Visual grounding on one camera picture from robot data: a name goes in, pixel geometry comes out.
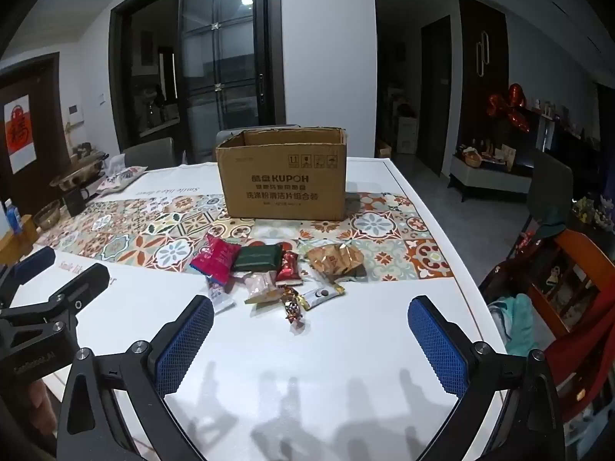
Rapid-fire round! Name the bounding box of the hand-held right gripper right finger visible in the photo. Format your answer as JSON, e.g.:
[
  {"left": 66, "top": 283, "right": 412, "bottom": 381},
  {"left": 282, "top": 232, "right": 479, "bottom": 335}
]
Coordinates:
[{"left": 407, "top": 295, "right": 566, "bottom": 461}]

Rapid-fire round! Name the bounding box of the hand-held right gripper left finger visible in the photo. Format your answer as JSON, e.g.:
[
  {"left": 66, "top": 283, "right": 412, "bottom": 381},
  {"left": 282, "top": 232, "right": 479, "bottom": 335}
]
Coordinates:
[{"left": 50, "top": 294, "right": 215, "bottom": 461}]

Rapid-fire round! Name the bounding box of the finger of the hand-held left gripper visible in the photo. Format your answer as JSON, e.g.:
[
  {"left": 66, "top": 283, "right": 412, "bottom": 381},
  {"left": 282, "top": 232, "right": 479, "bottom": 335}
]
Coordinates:
[
  {"left": 0, "top": 263, "right": 111, "bottom": 328},
  {"left": 0, "top": 246, "right": 57, "bottom": 295}
]

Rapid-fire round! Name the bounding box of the white and blue snack packet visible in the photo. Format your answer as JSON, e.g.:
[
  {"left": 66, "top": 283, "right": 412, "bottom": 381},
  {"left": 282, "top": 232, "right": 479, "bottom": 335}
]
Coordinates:
[{"left": 206, "top": 276, "right": 236, "bottom": 315}]

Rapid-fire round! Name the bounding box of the yellow snack packet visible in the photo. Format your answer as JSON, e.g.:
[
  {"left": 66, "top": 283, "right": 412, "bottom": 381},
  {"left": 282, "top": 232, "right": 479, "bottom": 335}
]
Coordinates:
[{"left": 244, "top": 273, "right": 280, "bottom": 305}]

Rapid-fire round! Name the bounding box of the red snack packet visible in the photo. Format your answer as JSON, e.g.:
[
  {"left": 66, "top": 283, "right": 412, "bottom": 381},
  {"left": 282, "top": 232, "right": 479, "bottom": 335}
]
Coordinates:
[{"left": 190, "top": 233, "right": 242, "bottom": 284}]

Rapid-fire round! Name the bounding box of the dark green snack packet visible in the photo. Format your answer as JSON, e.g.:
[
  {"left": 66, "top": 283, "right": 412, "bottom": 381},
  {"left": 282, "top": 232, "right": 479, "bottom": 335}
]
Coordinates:
[{"left": 231, "top": 244, "right": 284, "bottom": 272}]

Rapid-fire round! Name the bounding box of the gold foil candy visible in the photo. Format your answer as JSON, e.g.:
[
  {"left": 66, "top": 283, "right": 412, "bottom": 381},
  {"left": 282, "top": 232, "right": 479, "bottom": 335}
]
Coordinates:
[{"left": 280, "top": 285, "right": 311, "bottom": 332}]

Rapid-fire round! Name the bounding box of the white dotted snack packet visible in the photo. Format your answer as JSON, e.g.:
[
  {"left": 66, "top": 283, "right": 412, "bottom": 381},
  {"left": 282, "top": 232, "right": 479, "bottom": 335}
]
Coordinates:
[{"left": 304, "top": 282, "right": 346, "bottom": 309}]

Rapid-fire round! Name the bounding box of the small red candy packet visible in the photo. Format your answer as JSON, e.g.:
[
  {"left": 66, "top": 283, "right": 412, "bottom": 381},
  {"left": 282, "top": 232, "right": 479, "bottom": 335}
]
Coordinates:
[{"left": 275, "top": 251, "right": 302, "bottom": 286}]

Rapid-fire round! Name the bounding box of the golden brown snack packet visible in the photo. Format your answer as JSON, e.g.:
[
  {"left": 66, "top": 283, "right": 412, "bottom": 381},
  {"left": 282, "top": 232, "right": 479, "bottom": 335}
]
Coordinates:
[{"left": 306, "top": 242, "right": 367, "bottom": 283}]

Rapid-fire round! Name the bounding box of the brown cardboard box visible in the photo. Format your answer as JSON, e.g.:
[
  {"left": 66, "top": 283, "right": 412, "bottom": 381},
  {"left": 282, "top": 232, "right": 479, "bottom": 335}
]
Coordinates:
[{"left": 216, "top": 126, "right": 347, "bottom": 222}]

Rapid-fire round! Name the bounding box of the person's left hand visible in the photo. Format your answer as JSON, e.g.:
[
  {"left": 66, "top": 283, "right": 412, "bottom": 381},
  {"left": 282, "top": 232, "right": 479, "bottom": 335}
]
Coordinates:
[{"left": 26, "top": 378, "right": 57, "bottom": 439}]

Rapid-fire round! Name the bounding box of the glass bowl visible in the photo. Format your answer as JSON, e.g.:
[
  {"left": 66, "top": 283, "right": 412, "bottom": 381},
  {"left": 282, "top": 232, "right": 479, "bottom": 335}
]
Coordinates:
[{"left": 33, "top": 200, "right": 62, "bottom": 231}]

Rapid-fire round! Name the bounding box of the blue labelled bottle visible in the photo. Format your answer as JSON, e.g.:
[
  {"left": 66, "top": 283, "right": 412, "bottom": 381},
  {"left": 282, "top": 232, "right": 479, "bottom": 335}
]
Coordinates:
[{"left": 4, "top": 198, "right": 21, "bottom": 236}]

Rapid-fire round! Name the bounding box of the teal cloth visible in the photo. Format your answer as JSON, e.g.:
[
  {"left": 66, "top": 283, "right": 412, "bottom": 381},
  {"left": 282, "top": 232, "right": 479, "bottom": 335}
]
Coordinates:
[{"left": 487, "top": 293, "right": 546, "bottom": 356}]

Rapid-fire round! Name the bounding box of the metal pot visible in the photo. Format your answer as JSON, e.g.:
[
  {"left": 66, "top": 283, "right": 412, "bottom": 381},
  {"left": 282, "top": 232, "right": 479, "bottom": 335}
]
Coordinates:
[{"left": 50, "top": 151, "right": 110, "bottom": 192}]

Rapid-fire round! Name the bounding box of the patterned tile tablecloth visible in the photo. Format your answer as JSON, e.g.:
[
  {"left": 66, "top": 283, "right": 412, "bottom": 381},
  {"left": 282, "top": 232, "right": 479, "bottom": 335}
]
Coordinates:
[{"left": 0, "top": 156, "right": 511, "bottom": 461}]

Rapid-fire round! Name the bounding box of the red cloth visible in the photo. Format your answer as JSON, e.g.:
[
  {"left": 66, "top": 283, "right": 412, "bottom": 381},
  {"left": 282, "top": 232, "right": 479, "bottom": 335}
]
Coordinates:
[{"left": 543, "top": 293, "right": 615, "bottom": 423}]

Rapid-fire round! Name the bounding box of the orange wooden chair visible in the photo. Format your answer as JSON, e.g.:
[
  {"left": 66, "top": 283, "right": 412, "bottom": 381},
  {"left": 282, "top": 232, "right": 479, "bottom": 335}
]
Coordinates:
[{"left": 480, "top": 228, "right": 615, "bottom": 347}]

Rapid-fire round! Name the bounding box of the white low cabinet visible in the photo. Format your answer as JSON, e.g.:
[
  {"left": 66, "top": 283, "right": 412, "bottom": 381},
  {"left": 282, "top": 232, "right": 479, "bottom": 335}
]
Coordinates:
[{"left": 447, "top": 153, "right": 534, "bottom": 202}]

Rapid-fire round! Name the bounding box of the flower bouquet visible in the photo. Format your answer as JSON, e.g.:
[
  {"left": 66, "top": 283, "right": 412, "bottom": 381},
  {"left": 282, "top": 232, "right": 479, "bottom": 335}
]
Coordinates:
[{"left": 572, "top": 196, "right": 615, "bottom": 231}]

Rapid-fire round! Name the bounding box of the red foil balloon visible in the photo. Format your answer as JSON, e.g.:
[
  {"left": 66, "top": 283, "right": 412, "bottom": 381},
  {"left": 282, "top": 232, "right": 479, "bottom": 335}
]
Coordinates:
[{"left": 486, "top": 83, "right": 532, "bottom": 134}]

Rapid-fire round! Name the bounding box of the dark wooden door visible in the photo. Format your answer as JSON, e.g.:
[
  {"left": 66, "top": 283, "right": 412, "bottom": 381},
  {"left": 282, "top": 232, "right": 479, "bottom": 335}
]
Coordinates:
[{"left": 421, "top": 14, "right": 452, "bottom": 176}]

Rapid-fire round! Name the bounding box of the dark glass sliding door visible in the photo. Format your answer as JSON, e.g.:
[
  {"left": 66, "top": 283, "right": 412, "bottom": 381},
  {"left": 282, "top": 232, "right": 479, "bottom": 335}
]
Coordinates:
[{"left": 110, "top": 0, "right": 288, "bottom": 164}]

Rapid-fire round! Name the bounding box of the red and white wall poster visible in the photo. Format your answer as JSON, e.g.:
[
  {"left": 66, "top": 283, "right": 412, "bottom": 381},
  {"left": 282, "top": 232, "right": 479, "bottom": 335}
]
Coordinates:
[{"left": 4, "top": 95, "right": 38, "bottom": 174}]

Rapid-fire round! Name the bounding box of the oval metal wall ornament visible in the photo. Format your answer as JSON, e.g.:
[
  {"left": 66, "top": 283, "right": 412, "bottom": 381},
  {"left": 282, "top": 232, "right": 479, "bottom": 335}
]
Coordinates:
[{"left": 475, "top": 31, "right": 491, "bottom": 78}]

